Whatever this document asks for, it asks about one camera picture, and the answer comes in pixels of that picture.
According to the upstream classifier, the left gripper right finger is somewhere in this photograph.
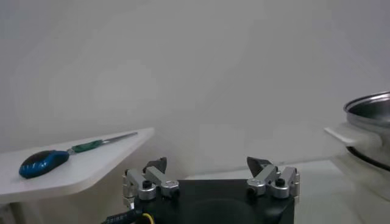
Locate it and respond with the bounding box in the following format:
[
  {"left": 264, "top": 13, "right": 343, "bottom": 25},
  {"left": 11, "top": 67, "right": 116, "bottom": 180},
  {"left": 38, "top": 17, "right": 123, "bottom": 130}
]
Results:
[{"left": 246, "top": 156, "right": 301, "bottom": 200}]

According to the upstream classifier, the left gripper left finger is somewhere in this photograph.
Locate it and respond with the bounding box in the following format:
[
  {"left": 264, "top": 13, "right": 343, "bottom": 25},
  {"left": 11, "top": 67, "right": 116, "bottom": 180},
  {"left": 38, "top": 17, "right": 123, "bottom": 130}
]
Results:
[{"left": 122, "top": 156, "right": 180, "bottom": 211}]

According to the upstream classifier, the stainless steel steamer basket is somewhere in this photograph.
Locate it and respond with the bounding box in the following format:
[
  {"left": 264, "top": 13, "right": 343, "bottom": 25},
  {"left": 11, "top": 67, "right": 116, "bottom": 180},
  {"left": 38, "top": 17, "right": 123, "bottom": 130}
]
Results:
[{"left": 324, "top": 91, "right": 390, "bottom": 171}]

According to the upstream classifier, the white side table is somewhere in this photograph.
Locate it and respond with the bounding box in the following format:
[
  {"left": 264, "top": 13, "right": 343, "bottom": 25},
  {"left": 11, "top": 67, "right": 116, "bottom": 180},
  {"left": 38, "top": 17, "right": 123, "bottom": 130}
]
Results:
[{"left": 0, "top": 127, "right": 155, "bottom": 224}]

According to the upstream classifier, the white electric cooker base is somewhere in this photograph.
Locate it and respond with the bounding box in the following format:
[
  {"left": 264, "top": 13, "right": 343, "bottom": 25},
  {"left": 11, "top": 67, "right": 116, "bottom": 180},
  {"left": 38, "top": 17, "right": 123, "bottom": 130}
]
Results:
[{"left": 330, "top": 149, "right": 390, "bottom": 203}]

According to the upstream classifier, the blue black computer mouse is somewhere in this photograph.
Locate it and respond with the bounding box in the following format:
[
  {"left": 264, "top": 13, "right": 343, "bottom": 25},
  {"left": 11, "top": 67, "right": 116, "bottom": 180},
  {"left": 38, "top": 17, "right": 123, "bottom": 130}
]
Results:
[{"left": 18, "top": 150, "right": 70, "bottom": 180}]

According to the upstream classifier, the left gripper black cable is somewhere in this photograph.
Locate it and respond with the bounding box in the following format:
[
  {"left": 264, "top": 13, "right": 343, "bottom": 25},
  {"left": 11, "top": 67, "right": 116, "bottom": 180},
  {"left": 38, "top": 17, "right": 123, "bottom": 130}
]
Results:
[{"left": 102, "top": 209, "right": 155, "bottom": 224}]

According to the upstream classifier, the green handled knife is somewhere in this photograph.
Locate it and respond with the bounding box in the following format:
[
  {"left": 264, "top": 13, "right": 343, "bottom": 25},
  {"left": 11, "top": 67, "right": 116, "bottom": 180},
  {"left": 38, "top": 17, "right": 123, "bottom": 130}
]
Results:
[{"left": 67, "top": 131, "right": 138, "bottom": 155}]

